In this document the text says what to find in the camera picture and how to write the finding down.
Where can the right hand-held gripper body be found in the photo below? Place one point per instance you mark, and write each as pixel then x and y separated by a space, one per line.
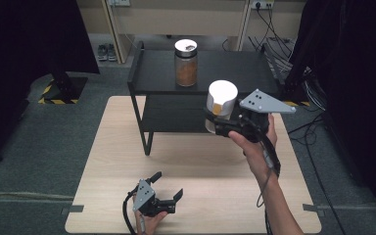
pixel 264 103

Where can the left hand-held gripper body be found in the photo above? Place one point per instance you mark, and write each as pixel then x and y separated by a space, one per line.
pixel 143 196

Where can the glass jar with white lid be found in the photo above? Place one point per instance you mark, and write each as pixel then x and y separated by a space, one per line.
pixel 222 93

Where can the glass jar with silver lid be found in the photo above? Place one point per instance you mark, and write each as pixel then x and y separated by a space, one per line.
pixel 186 68

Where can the black two-tier shelf rack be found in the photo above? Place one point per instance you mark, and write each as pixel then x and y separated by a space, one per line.
pixel 156 71

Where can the person's left hand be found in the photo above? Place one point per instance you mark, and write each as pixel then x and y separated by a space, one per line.
pixel 148 223

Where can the person's right hand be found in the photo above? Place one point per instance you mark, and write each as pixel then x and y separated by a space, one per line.
pixel 258 153

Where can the black stand with hazard tape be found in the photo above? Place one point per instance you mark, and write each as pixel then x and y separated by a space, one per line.
pixel 63 88
pixel 293 88

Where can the black curtain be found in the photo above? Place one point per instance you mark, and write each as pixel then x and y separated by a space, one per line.
pixel 355 81
pixel 19 65

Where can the white desk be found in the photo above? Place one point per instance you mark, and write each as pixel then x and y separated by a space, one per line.
pixel 150 19

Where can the grey sneaker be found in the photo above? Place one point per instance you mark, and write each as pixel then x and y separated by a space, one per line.
pixel 102 52
pixel 112 52

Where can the white wall power socket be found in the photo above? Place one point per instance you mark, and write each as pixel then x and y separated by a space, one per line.
pixel 262 4

